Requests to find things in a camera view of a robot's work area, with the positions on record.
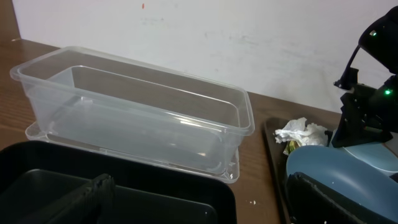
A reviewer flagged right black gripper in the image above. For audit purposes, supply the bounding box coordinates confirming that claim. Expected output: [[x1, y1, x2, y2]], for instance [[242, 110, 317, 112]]
[[331, 68, 397, 147]]

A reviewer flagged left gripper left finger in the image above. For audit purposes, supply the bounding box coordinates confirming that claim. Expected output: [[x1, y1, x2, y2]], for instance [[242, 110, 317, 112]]
[[16, 174, 116, 224]]

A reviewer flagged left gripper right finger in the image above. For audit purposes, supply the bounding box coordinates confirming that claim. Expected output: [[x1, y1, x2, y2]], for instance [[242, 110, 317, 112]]
[[285, 172, 395, 224]]

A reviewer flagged light blue bowl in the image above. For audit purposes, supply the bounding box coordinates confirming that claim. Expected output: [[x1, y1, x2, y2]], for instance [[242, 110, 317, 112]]
[[337, 133, 397, 176]]

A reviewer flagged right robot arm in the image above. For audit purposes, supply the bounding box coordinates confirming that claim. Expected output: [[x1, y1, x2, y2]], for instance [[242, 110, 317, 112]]
[[331, 7, 397, 147]]

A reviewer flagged dark blue plate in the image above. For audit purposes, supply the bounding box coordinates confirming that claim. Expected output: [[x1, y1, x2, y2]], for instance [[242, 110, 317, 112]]
[[286, 146, 397, 222]]

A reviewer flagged dark brown serving tray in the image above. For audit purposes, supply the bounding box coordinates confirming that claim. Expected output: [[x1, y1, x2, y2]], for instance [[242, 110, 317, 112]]
[[262, 117, 398, 224]]

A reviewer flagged black plastic bin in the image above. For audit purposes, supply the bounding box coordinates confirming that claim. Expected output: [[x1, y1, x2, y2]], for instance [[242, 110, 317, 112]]
[[1, 141, 237, 223]]

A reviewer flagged yellow green wrapper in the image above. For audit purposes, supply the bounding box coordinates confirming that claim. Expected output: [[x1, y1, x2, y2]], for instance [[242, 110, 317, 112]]
[[283, 141, 300, 156]]

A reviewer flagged crumpled white tissue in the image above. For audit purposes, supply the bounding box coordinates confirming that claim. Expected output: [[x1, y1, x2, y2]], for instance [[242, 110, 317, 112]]
[[274, 117, 328, 146]]

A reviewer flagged clear plastic bin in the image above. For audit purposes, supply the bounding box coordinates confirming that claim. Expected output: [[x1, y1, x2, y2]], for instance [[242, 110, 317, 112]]
[[10, 47, 255, 175]]

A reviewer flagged right black cable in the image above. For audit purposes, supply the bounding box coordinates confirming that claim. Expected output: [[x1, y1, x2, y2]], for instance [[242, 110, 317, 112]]
[[340, 45, 361, 83]]

